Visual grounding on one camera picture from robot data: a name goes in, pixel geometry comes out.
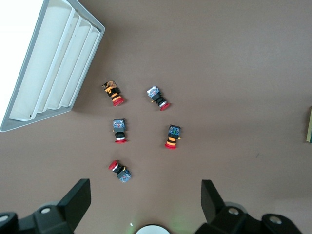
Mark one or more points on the green load switch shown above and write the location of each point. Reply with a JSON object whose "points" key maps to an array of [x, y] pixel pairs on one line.
{"points": [[309, 126]]}

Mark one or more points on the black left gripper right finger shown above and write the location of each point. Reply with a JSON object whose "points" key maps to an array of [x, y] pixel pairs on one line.
{"points": [[214, 202]]}

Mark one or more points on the red mushroom button blue block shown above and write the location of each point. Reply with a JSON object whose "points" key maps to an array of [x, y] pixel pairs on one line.
{"points": [[157, 96], [122, 171], [119, 126]]}

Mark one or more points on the red button orange block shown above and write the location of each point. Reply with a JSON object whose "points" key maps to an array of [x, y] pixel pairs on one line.
{"points": [[114, 96]]}

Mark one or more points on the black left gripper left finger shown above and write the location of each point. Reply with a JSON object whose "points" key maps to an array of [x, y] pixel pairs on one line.
{"points": [[73, 200]]}

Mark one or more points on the red button orange striped collar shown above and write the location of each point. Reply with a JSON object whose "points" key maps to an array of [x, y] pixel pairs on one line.
{"points": [[172, 136]]}

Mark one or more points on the white compartment storage bin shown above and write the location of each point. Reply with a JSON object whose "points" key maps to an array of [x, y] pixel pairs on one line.
{"points": [[48, 61]]}

